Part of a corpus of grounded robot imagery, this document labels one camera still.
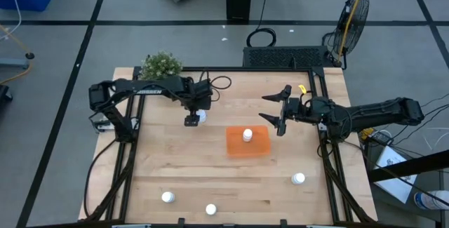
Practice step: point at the black aluminium table frame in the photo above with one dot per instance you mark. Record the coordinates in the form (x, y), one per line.
(128, 172)

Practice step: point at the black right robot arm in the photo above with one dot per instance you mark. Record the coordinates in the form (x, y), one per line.
(379, 114)

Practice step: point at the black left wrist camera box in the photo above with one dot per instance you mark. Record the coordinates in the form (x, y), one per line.
(203, 87)

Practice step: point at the black perforated computer case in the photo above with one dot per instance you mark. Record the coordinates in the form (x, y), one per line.
(287, 57)

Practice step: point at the green potted plant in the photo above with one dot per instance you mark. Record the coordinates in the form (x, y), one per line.
(160, 65)

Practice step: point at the large white labelled bottle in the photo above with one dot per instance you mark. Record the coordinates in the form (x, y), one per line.
(429, 200)

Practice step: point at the white box at arm base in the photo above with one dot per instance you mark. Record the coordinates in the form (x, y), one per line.
(103, 125)

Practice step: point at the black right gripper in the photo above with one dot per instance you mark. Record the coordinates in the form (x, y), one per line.
(300, 112)

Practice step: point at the white printed paper box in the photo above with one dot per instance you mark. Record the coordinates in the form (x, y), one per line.
(393, 179)

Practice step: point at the yellow tag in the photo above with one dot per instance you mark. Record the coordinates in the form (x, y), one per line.
(301, 88)

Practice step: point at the black floor fan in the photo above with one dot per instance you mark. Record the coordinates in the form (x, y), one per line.
(352, 24)

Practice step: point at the orange translucent plastic basket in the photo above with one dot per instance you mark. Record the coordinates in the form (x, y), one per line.
(259, 147)

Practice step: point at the black diagonal beam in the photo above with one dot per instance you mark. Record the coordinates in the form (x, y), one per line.
(410, 167)

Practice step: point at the grey metal floor rail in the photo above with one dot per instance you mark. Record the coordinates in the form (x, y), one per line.
(14, 63)

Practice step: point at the black power adapter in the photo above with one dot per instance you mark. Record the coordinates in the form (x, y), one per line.
(382, 137)

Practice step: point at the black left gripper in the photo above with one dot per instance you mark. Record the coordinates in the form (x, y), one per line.
(198, 103)

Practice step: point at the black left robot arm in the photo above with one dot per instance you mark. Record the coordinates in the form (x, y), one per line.
(147, 89)

